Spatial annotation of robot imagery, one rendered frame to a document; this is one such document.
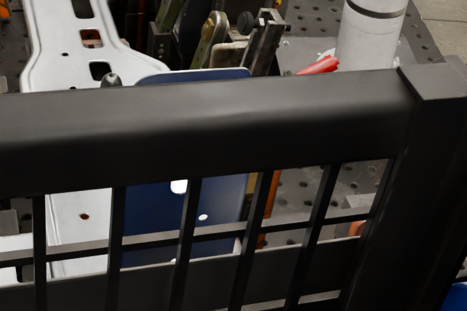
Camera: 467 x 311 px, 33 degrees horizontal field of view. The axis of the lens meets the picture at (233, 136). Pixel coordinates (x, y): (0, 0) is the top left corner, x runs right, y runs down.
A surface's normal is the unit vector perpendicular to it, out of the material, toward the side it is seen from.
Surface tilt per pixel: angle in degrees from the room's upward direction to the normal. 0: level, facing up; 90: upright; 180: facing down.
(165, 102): 0
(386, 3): 95
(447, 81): 0
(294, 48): 5
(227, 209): 90
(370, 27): 93
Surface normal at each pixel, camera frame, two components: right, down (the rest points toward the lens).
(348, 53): -0.71, 0.44
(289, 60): 0.07, -0.74
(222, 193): 0.29, 0.65
